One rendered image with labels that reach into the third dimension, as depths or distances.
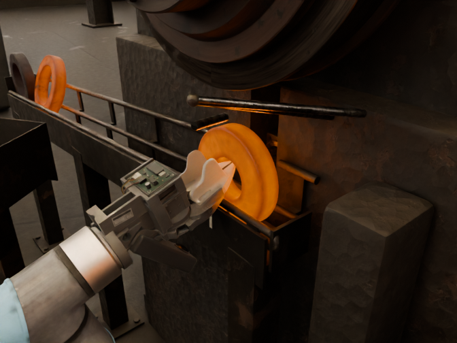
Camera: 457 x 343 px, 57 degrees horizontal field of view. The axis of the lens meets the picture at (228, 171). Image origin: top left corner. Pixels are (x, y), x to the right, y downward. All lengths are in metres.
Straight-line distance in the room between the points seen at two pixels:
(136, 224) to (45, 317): 0.14
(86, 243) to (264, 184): 0.24
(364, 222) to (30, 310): 0.36
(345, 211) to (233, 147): 0.21
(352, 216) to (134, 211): 0.26
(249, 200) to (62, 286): 0.26
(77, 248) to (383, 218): 0.34
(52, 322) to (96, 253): 0.09
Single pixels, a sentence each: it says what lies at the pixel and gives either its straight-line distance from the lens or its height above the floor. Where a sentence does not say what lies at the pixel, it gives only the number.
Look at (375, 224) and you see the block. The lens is 0.44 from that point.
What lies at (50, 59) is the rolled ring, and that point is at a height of 0.75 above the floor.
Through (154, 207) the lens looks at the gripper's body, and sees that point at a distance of 0.52.
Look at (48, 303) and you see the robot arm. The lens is 0.52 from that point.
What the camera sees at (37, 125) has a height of 0.71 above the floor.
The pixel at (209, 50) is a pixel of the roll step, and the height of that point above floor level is 0.93.
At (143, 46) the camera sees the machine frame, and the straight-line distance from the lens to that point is 0.90.
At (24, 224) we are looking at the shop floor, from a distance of 2.03.
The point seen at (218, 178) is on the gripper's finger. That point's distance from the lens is 0.59.
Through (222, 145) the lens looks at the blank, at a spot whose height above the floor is 0.79.
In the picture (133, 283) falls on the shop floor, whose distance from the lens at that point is 1.58.
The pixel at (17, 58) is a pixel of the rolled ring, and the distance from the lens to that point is 1.54.
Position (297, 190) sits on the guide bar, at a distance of 0.61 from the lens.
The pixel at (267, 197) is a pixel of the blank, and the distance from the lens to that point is 0.58.
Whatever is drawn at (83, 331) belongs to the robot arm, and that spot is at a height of 0.63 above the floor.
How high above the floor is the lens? 1.03
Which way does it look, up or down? 27 degrees down
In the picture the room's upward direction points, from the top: straight up
